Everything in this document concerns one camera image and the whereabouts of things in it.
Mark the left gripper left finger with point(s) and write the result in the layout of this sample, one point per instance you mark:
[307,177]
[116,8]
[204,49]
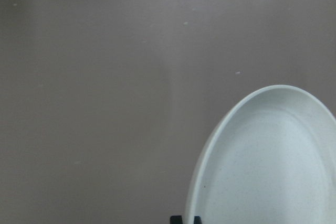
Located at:
[175,219]

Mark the cream round plate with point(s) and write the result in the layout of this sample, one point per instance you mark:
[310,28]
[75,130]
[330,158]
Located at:
[271,159]

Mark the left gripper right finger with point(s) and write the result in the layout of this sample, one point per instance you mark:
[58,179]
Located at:
[197,220]

